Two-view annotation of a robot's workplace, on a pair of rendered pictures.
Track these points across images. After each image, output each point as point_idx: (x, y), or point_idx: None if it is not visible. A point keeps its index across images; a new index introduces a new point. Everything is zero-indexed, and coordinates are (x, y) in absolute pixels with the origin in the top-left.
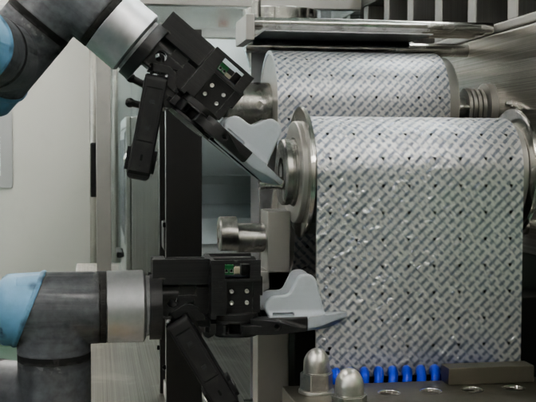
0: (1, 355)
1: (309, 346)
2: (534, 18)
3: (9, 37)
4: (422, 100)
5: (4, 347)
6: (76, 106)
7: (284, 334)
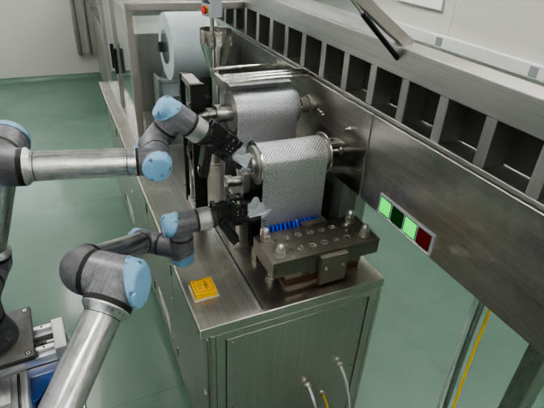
0: (39, 87)
1: None
2: (330, 86)
3: (171, 159)
4: (288, 112)
5: (38, 82)
6: None
7: None
